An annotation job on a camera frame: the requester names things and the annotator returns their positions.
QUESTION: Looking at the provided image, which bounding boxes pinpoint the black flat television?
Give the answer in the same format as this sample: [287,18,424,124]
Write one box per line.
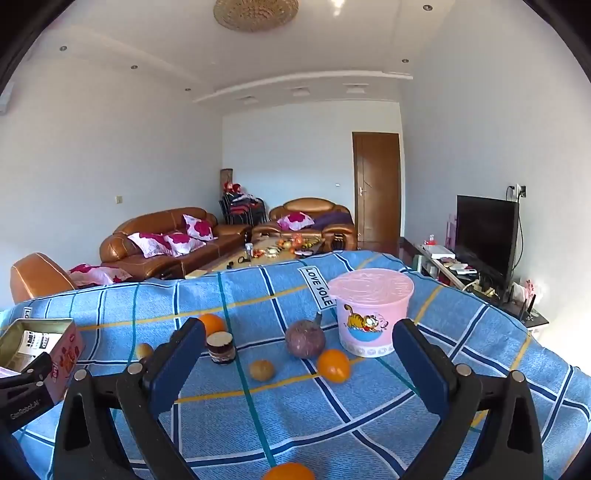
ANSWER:
[456,195,522,289]

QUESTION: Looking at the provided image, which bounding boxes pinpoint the stack of dark chairs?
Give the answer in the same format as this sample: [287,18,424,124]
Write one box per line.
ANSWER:
[219,182,267,227]

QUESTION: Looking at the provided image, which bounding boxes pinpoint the pink floral pillow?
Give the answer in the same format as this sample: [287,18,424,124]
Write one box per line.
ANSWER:
[182,213,218,241]
[127,232,174,258]
[164,233,206,256]
[277,212,315,232]

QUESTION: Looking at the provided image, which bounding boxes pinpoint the long brown leather sofa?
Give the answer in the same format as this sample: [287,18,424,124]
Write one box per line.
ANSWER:
[99,208,247,280]

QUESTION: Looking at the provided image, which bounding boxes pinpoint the printed paper liner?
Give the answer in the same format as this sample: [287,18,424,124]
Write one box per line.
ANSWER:
[7,325,65,370]

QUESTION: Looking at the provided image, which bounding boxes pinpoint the blue plaid blanket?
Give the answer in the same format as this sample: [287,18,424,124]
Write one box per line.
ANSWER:
[0,249,591,480]

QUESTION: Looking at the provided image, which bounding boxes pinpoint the purple cloth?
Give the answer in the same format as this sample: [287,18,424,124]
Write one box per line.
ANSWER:
[310,210,354,228]

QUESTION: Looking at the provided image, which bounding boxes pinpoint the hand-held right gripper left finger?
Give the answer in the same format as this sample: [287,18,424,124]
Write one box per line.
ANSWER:
[52,318,206,480]

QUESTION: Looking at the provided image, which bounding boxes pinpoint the dark television stand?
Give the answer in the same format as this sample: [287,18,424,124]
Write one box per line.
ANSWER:
[399,237,550,328]

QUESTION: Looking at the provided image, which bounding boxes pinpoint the cluster of small table items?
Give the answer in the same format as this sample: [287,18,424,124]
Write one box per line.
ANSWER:
[263,233,326,258]

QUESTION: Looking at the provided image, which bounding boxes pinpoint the brown leather armchair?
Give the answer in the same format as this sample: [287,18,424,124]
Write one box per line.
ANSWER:
[10,252,77,304]
[252,198,357,253]

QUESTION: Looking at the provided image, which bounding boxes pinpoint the orange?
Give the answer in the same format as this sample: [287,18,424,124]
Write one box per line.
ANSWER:
[262,462,316,480]
[198,314,227,337]
[317,349,352,384]

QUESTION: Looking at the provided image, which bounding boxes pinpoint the brown wooden door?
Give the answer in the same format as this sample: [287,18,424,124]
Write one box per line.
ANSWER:
[352,132,402,252]

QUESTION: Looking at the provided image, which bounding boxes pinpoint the round woven ceiling lamp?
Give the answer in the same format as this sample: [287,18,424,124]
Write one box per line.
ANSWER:
[213,0,299,33]

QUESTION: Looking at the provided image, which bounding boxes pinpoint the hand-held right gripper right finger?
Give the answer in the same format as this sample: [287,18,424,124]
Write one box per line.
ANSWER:
[392,318,546,480]

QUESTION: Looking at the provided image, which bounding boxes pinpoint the pink floral cloth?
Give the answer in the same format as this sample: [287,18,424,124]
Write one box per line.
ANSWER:
[68,263,134,289]

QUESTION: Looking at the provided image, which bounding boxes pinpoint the wooden coffee table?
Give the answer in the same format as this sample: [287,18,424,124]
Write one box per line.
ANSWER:
[185,233,335,280]

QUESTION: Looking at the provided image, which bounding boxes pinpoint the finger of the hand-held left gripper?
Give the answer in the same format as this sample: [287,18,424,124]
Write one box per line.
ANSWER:
[0,353,52,393]

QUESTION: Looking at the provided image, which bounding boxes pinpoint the large reddish round vegetable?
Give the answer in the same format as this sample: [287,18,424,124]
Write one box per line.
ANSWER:
[285,311,327,359]

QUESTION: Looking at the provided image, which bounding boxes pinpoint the pink metal tin box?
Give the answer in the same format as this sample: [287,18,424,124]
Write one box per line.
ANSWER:
[0,318,86,407]

